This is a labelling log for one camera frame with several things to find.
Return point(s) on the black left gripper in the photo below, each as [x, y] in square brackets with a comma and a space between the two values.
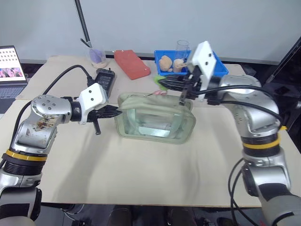
[101, 113]

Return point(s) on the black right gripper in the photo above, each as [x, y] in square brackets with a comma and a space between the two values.
[194, 90]

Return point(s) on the green clear-sided zip pouch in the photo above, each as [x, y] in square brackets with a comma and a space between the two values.
[131, 103]

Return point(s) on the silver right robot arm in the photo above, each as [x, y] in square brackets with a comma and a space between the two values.
[254, 94]

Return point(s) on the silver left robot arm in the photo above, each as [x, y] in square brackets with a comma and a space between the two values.
[44, 108]

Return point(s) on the cream plush toy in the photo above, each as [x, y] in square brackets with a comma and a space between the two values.
[178, 64]

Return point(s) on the tan bread-like pieces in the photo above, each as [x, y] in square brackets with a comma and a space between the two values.
[165, 63]

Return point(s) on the black power adapter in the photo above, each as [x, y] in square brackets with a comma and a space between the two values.
[104, 78]

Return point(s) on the clear tall glass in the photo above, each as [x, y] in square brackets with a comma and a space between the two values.
[182, 47]

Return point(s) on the blue plastic tray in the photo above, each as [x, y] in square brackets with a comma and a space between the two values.
[221, 68]

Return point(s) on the red rectangular block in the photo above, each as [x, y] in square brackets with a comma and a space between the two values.
[131, 63]

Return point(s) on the clear beaker with purple filling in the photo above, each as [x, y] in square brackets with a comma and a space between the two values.
[97, 56]

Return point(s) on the large beige table mat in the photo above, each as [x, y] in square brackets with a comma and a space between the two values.
[131, 169]

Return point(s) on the narrow beige table mat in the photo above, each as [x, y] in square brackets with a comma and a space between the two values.
[58, 63]

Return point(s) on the black flexible pole with clip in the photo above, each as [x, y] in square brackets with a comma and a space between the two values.
[82, 21]

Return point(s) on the dark rounded shape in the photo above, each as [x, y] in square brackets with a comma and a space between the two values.
[75, 214]
[181, 216]
[121, 215]

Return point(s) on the open laptop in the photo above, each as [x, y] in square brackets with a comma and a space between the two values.
[9, 63]

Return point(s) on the black tripod stand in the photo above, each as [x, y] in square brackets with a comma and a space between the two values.
[289, 56]

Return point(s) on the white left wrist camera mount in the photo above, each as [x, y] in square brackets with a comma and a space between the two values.
[92, 96]

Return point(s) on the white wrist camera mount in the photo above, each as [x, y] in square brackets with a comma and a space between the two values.
[204, 56]
[92, 96]

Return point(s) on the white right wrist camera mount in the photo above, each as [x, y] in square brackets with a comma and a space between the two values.
[204, 56]

